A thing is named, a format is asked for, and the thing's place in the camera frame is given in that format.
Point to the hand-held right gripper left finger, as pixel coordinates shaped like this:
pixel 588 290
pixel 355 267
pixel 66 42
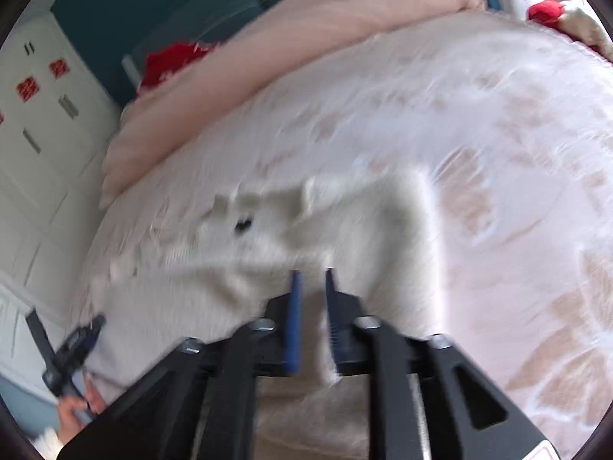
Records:
pixel 293 326

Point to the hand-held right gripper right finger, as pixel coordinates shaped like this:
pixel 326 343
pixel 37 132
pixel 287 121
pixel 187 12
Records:
pixel 335 330

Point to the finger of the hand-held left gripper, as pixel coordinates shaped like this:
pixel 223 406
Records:
pixel 39 340
pixel 91 329

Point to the cream white small garment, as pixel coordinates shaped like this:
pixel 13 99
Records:
pixel 268 249

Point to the person's left hand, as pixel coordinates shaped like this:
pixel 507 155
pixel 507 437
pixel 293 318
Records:
pixel 79 414

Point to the white wardrobe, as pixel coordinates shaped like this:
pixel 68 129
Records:
pixel 43 191

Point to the bed with floral pink sheet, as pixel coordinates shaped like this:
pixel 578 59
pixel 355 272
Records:
pixel 479 153

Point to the red wardrobe sticker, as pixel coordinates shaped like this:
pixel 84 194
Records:
pixel 28 87
pixel 58 67

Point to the red pillow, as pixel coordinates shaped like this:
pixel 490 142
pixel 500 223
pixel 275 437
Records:
pixel 167 64

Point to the pink duvet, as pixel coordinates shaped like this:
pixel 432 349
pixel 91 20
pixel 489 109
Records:
pixel 297 43

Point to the teal padded headboard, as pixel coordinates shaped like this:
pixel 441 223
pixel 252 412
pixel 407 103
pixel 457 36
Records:
pixel 158 14

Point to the red plush toy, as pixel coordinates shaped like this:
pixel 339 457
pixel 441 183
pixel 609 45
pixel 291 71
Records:
pixel 546 12

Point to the cream plush cushion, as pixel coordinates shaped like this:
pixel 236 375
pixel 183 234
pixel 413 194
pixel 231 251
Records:
pixel 591 33

